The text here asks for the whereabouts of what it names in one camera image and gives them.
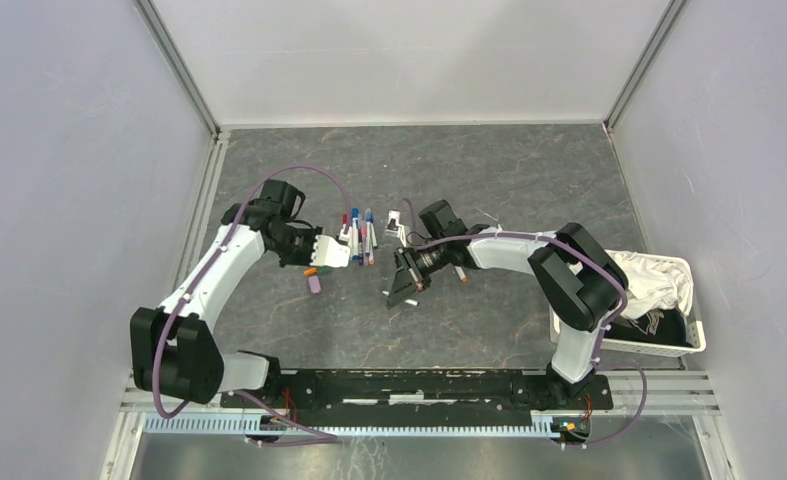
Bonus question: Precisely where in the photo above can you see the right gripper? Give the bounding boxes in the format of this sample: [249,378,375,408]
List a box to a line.
[388,236,449,307]

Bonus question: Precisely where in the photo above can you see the orange capped white marker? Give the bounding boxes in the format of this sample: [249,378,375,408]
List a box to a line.
[454,266,468,283]

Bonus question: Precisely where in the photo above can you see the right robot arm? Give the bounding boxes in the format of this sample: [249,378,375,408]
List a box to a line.
[385,200,629,408]

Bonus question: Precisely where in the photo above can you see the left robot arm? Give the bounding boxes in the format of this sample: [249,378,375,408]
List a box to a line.
[130,179,352,408]

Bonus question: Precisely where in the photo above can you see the blue capped white marker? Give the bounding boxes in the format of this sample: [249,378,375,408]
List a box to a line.
[350,207,363,264]

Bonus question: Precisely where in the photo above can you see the white cloth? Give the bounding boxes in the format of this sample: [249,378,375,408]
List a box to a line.
[607,250,695,320]

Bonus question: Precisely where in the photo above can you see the black cloth in basket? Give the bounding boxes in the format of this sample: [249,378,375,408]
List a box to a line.
[619,309,690,347]

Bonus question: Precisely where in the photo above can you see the white plastic basket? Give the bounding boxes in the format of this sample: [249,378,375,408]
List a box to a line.
[550,254,707,359]

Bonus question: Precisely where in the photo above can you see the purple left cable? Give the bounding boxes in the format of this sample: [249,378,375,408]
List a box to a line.
[151,163,355,446]

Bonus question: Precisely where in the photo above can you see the purple cable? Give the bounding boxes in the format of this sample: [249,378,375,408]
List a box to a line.
[396,197,649,448]
[151,163,355,446]

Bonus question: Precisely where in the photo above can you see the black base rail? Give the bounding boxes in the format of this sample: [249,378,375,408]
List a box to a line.
[255,369,614,428]

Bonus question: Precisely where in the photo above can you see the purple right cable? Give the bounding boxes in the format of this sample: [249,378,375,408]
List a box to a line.
[396,197,649,448]

